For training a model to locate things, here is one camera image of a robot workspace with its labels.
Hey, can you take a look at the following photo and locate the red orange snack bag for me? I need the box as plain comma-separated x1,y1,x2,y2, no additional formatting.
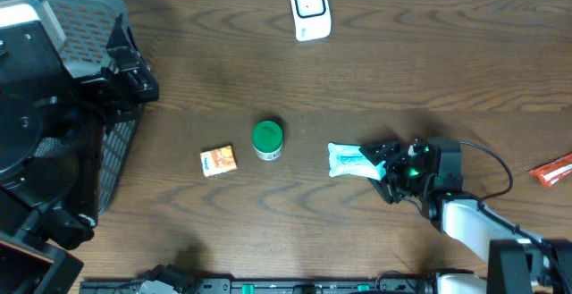
528,154,572,189

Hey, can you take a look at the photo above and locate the green lid jar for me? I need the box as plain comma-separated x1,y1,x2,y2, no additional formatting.
252,121,283,161

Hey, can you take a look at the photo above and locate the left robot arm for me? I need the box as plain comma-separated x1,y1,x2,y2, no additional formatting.
1,0,158,293

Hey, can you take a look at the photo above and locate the right black cable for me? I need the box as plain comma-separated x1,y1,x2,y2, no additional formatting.
459,140,515,202

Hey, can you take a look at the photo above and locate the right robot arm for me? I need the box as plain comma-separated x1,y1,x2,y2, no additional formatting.
359,138,571,293

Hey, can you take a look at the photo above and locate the white wet wipes pack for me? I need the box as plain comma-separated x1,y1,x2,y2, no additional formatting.
327,143,386,181

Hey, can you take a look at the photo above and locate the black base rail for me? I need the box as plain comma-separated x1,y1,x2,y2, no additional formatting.
79,275,437,294

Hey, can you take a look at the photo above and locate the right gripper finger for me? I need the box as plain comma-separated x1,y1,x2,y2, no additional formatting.
368,178,395,204
358,141,400,166

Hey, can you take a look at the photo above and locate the small orange box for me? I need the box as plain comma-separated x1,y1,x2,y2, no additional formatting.
200,146,238,177

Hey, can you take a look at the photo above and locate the grey plastic mesh basket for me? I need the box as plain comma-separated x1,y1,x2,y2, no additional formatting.
1,0,143,214

